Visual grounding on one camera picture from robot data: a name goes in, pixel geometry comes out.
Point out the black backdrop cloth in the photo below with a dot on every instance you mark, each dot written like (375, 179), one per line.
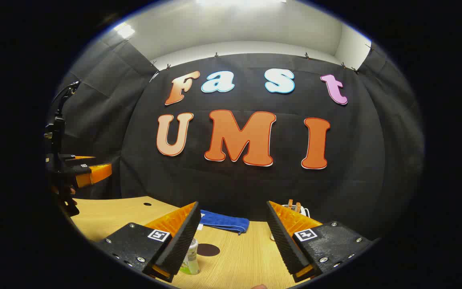
(255, 184)

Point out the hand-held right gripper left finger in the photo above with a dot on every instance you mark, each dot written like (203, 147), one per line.
(183, 241)

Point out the cream toaster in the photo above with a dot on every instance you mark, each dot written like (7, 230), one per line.
(304, 210)

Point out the clear plastic water bottle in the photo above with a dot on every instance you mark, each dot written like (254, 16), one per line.
(193, 257)

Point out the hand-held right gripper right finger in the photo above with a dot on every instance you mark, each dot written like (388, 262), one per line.
(285, 241)

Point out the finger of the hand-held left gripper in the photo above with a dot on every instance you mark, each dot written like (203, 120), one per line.
(72, 159)
(84, 169)

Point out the blue towel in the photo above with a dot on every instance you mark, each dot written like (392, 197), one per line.
(225, 220)

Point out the dark brown round coaster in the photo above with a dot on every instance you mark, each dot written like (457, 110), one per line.
(209, 249)

